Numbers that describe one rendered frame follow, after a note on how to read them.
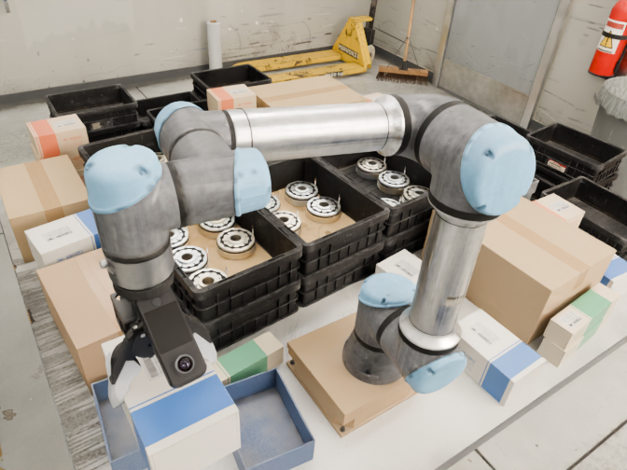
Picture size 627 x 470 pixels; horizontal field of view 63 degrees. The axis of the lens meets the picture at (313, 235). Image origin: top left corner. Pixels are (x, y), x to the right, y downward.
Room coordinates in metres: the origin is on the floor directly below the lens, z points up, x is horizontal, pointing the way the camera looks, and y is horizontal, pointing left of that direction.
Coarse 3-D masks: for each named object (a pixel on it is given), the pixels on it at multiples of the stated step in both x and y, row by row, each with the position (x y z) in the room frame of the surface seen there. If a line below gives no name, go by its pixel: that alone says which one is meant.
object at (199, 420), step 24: (144, 360) 0.46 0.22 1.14; (144, 384) 0.42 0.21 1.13; (168, 384) 0.42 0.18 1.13; (192, 384) 0.43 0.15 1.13; (216, 384) 0.43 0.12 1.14; (144, 408) 0.38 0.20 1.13; (168, 408) 0.39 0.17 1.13; (192, 408) 0.39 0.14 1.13; (216, 408) 0.39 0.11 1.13; (144, 432) 0.35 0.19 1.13; (168, 432) 0.35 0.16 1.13; (192, 432) 0.36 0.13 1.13; (216, 432) 0.37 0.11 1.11; (144, 456) 0.36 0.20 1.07; (168, 456) 0.33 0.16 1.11; (192, 456) 0.35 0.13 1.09; (216, 456) 0.37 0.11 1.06
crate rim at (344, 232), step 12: (324, 168) 1.40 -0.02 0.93; (360, 192) 1.27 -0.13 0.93; (276, 216) 1.12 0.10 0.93; (372, 216) 1.15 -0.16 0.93; (384, 216) 1.17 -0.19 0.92; (288, 228) 1.07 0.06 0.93; (348, 228) 1.09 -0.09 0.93; (360, 228) 1.11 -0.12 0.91; (300, 240) 1.02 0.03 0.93; (324, 240) 1.03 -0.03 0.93; (336, 240) 1.06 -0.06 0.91; (312, 252) 1.01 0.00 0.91
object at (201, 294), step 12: (264, 216) 1.11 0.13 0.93; (276, 228) 1.07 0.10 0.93; (288, 240) 1.02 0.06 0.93; (288, 252) 0.97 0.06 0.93; (300, 252) 0.98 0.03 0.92; (264, 264) 0.92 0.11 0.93; (276, 264) 0.94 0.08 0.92; (180, 276) 0.86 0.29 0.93; (240, 276) 0.87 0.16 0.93; (252, 276) 0.89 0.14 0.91; (192, 288) 0.82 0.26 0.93; (204, 288) 0.82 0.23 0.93; (216, 288) 0.83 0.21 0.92; (228, 288) 0.85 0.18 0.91
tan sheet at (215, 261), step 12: (192, 228) 1.17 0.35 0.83; (192, 240) 1.11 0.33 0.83; (204, 240) 1.12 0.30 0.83; (216, 252) 1.07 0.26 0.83; (264, 252) 1.09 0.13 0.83; (216, 264) 1.02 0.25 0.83; (228, 264) 1.02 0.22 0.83; (240, 264) 1.03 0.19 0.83; (252, 264) 1.03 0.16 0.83; (228, 276) 0.98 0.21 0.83
